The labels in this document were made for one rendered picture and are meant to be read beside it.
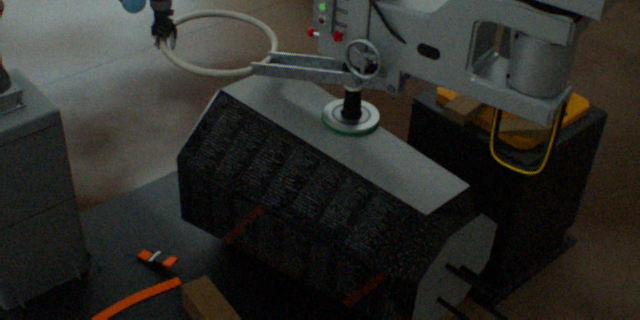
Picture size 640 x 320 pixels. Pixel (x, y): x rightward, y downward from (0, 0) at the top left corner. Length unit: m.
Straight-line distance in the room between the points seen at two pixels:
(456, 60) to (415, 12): 0.20
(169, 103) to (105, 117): 0.38
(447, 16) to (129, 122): 2.40
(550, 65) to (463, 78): 0.29
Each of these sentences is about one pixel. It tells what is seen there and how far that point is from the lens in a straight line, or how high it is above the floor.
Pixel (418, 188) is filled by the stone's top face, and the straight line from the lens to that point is 2.63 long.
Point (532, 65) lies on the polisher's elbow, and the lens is 2.35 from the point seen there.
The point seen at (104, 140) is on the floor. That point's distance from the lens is 4.25.
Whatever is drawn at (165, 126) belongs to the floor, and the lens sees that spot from 4.31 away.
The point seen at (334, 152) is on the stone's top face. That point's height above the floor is 0.80.
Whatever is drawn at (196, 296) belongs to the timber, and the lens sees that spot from 3.15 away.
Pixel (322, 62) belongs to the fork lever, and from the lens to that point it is 2.95.
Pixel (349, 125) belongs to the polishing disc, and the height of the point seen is 0.83.
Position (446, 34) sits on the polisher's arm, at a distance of 2.43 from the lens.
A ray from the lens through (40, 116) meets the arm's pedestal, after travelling 2.96.
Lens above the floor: 2.44
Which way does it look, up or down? 36 degrees down
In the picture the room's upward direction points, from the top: 3 degrees clockwise
